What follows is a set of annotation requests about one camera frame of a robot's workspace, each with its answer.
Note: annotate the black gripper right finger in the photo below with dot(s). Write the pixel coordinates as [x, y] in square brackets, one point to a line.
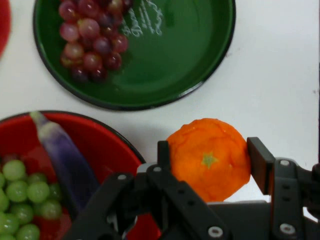
[285, 187]

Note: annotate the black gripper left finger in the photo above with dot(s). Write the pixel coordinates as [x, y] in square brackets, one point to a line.
[175, 200]

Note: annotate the orange toy tangerine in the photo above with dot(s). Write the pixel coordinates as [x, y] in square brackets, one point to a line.
[207, 155]

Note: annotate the red round plate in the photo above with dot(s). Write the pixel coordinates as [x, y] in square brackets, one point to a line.
[105, 147]

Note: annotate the purple toy eggplant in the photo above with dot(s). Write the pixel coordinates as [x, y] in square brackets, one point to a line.
[65, 160]

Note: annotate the dark green round plate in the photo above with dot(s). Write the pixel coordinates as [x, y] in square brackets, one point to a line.
[175, 62]

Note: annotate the green grape bunch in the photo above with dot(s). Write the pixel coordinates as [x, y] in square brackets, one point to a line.
[22, 195]

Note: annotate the red grape bunch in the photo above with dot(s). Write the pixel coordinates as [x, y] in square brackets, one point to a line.
[87, 45]

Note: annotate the red watermelon slice toy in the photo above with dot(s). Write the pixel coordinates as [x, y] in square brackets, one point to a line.
[3, 25]

